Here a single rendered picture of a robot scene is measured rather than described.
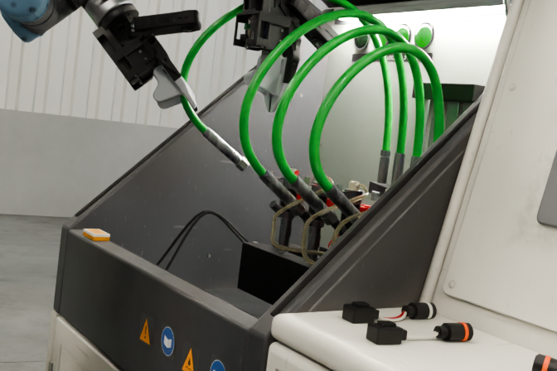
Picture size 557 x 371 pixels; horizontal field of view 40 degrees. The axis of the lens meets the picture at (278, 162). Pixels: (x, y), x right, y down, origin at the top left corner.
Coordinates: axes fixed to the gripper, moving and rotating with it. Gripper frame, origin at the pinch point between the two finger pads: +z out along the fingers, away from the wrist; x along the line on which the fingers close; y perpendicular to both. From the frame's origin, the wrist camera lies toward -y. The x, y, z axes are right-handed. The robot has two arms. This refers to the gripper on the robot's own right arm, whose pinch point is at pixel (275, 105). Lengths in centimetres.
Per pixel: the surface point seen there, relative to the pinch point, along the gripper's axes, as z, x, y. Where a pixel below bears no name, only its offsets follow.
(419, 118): -0.5, 16.5, -16.1
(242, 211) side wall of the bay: 22.0, -31.0, -15.7
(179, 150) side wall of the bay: 10.4, -31.0, 0.5
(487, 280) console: 17.9, 44.8, -2.4
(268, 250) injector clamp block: 23.4, 2.2, -0.6
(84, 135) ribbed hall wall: 38, -626, -196
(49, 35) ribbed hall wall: -55, -636, -154
